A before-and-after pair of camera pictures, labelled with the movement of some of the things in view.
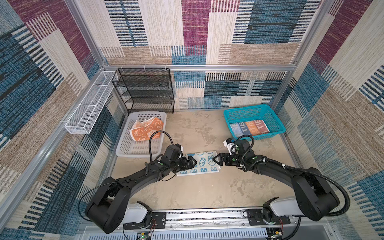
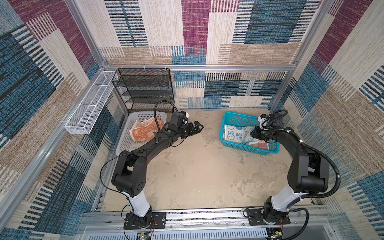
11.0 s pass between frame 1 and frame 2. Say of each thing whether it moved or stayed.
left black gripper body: moved
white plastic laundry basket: stayed
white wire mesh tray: stayed
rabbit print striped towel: moved
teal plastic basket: moved
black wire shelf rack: stayed
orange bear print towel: stayed
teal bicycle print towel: moved
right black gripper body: moved
